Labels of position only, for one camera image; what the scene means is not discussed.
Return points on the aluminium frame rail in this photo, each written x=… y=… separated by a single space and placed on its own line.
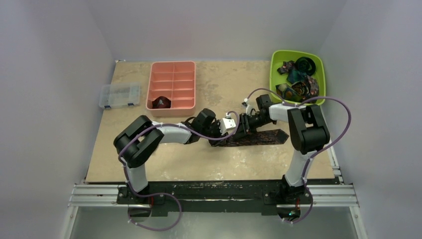
x=332 y=193

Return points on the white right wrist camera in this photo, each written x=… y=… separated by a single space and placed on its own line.
x=249 y=109

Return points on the brown patterned necktie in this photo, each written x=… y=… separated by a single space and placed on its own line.
x=266 y=137

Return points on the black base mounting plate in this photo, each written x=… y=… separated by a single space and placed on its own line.
x=267 y=197

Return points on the dark green rolled tie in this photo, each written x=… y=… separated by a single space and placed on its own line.
x=305 y=65

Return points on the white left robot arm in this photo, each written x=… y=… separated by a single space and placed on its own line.
x=136 y=144

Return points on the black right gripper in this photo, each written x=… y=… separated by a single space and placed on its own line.
x=244 y=124

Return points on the clear plastic organizer box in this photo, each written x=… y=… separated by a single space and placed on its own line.
x=121 y=95

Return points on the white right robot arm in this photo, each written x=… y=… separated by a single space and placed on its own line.
x=308 y=135

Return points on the pink compartment tray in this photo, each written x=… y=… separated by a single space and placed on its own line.
x=176 y=81

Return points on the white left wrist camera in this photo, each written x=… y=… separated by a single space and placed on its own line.
x=227 y=123

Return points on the colourful ties pile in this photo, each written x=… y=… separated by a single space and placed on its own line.
x=299 y=86

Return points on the dark red rolled tie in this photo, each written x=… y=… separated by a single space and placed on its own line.
x=161 y=102

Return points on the green plastic bin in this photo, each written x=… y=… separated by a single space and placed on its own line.
x=281 y=56

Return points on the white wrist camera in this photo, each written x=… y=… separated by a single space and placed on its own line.
x=249 y=109
x=227 y=123

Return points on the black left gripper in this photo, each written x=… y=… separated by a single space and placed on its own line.
x=216 y=125

